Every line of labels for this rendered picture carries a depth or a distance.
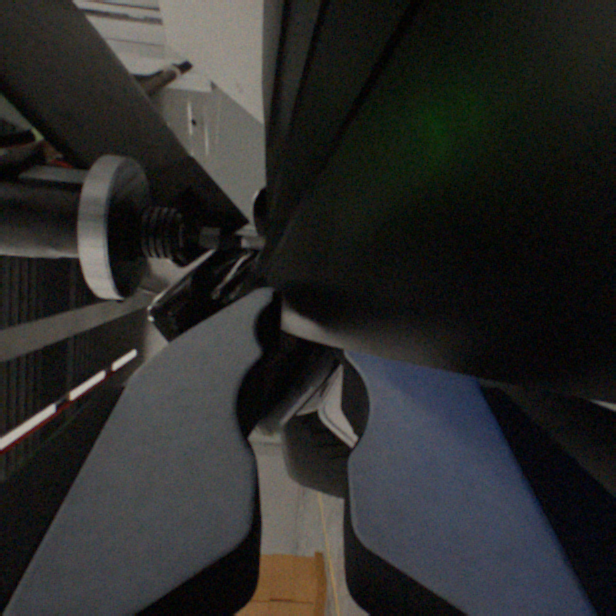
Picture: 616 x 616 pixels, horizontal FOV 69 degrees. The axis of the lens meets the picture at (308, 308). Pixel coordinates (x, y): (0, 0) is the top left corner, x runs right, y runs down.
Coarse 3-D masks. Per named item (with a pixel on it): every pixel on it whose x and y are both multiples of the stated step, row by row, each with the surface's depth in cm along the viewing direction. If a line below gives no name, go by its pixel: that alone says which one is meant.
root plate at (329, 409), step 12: (336, 372) 29; (336, 384) 29; (324, 396) 30; (336, 396) 29; (324, 408) 30; (336, 408) 29; (324, 420) 30; (336, 420) 29; (336, 432) 29; (348, 432) 29; (348, 444) 29
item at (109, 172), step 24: (0, 168) 23; (24, 168) 23; (48, 168) 24; (96, 168) 20; (120, 168) 20; (96, 192) 19; (120, 192) 21; (144, 192) 24; (96, 216) 19; (120, 216) 21; (96, 240) 19; (120, 240) 21; (96, 264) 20; (120, 264) 21; (144, 264) 25; (96, 288) 21; (120, 288) 22
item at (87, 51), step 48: (0, 0) 26; (48, 0) 32; (0, 48) 24; (48, 48) 28; (96, 48) 33; (48, 96) 26; (96, 96) 30; (144, 96) 35; (96, 144) 27; (144, 144) 31
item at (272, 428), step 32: (256, 224) 35; (224, 256) 28; (256, 256) 27; (192, 288) 27; (224, 288) 26; (256, 288) 26; (160, 320) 26; (192, 320) 25; (288, 352) 26; (320, 352) 27; (288, 384) 26; (320, 384) 29
